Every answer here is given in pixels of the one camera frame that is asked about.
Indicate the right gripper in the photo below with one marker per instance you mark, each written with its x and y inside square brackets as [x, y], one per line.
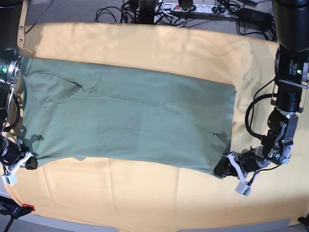
[12, 152]

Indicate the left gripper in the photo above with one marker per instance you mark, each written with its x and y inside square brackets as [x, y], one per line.
[249, 161]

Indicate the green T-shirt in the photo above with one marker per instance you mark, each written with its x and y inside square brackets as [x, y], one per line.
[79, 110]

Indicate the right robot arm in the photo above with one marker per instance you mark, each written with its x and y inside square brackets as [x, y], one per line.
[11, 13]

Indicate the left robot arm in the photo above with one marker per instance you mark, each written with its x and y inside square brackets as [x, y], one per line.
[291, 78]

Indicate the blue red bar clamp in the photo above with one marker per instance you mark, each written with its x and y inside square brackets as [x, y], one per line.
[8, 207]

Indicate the yellow table cloth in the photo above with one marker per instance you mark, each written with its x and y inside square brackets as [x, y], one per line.
[135, 196]

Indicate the black clamp right corner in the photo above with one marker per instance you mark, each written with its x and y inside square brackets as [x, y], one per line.
[304, 220]

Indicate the black power adapter brick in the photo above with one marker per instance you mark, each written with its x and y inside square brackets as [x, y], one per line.
[254, 16]

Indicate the white power strip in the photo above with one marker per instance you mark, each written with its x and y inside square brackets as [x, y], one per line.
[197, 10]

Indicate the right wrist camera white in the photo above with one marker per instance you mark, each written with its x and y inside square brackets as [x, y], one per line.
[9, 176]

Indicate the black stand post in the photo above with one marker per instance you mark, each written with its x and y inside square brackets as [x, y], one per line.
[147, 11]

